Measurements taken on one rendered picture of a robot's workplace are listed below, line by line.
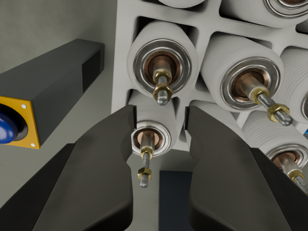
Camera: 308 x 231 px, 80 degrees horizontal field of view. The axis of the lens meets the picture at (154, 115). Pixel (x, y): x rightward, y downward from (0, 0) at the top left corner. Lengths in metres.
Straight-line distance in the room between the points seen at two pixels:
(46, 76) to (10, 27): 0.32
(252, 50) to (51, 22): 0.45
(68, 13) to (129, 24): 0.25
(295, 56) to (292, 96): 0.07
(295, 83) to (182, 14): 0.19
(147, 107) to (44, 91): 0.14
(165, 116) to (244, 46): 0.14
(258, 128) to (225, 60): 0.17
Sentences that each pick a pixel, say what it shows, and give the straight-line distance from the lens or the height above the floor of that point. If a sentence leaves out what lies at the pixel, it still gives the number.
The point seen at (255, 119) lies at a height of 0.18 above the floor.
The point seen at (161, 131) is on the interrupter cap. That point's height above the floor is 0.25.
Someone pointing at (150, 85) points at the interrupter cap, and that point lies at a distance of 0.25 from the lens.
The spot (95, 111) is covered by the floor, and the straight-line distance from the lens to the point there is 0.60.
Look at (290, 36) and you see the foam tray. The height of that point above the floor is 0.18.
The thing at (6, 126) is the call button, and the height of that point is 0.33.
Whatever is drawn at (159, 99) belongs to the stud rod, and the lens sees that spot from 0.16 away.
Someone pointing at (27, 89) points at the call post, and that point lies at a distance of 0.27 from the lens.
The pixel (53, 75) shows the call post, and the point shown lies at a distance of 0.30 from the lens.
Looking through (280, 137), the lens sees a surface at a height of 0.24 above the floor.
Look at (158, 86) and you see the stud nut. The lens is 0.17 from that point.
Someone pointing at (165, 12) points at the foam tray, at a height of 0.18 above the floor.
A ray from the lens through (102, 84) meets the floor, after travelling 0.55.
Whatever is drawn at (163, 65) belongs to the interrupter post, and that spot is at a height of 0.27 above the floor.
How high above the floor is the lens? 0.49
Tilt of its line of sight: 58 degrees down
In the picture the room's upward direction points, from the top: 177 degrees counter-clockwise
